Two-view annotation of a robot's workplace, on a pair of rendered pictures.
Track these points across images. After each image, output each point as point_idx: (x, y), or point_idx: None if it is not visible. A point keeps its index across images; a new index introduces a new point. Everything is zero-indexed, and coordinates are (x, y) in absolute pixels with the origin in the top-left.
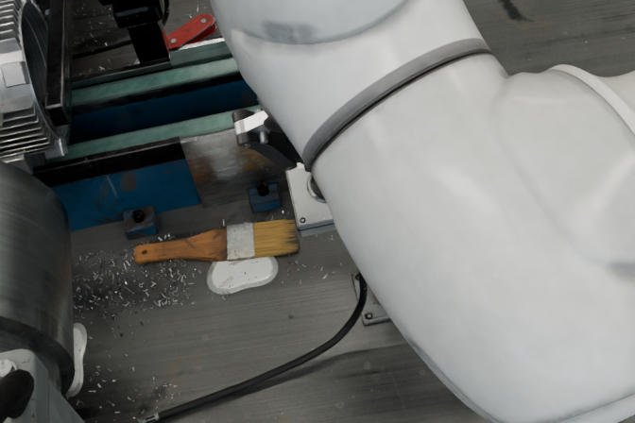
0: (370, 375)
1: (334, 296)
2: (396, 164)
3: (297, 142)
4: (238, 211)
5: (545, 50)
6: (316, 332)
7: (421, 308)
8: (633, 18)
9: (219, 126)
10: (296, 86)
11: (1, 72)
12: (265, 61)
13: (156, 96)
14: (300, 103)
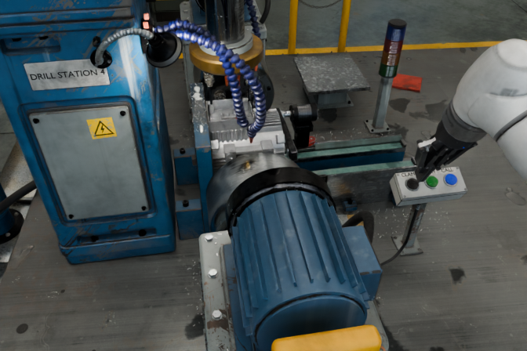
0: (406, 274)
1: (385, 244)
2: None
3: (499, 125)
4: (338, 210)
5: (453, 161)
6: (380, 257)
7: None
8: (486, 153)
9: (339, 172)
10: (506, 107)
11: (274, 137)
12: (496, 101)
13: (309, 161)
14: (507, 113)
